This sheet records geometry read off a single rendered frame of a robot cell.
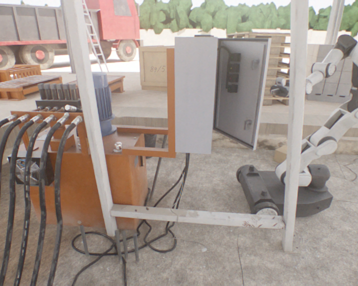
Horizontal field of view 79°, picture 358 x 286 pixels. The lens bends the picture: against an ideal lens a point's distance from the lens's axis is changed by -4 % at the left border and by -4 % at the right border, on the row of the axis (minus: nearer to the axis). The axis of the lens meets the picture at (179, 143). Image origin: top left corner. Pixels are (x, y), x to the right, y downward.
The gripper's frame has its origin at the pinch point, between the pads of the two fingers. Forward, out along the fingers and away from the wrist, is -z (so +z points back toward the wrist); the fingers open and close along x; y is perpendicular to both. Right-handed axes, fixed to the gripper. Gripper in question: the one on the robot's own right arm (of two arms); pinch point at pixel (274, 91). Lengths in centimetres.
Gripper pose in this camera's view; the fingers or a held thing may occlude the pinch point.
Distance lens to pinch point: 141.6
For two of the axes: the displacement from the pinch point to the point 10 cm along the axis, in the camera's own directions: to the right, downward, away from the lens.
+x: 4.9, 3.6, -8.0
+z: 8.7, -2.0, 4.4
